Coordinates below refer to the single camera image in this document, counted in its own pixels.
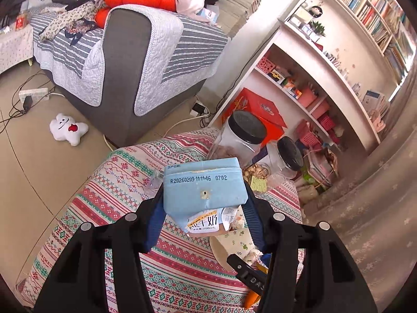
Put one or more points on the clear plastic wrapper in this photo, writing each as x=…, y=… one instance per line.
x=153, y=184

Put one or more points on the small potted plant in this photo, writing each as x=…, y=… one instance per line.
x=317, y=28

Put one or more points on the grey striped quilted sofa cover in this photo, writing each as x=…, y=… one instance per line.
x=195, y=45

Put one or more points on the red green patterned tablecloth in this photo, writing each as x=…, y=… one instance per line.
x=123, y=182

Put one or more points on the clear jar of peanuts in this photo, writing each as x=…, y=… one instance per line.
x=288, y=156

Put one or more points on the red perforated basket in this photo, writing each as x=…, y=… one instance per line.
x=265, y=65

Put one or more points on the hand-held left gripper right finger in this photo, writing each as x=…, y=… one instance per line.
x=251, y=216

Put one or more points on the rows of books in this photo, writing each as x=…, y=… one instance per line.
x=368, y=9

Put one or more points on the white tooth plush toy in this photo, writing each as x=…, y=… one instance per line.
x=66, y=128

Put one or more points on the pink plastic basket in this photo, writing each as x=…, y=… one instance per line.
x=307, y=97
x=308, y=135
x=326, y=122

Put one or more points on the grey sofa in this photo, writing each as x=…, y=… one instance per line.
x=127, y=71

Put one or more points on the floral cloth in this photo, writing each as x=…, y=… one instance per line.
x=70, y=16

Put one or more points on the light blue milk carton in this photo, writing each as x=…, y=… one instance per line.
x=202, y=186

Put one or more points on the white power strip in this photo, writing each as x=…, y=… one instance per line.
x=200, y=109
x=34, y=94

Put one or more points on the side table with dotted cloth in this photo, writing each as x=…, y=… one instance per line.
x=14, y=49

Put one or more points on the white bookshelf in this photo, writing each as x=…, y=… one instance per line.
x=325, y=71

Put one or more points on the stack of books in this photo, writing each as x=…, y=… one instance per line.
x=242, y=9

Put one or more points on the red gift box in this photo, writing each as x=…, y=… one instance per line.
x=257, y=111

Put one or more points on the clear jar of walnuts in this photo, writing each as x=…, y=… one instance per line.
x=241, y=137

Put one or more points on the floral paper cup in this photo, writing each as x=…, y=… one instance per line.
x=233, y=244

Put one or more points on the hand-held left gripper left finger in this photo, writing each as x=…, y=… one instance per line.
x=154, y=225

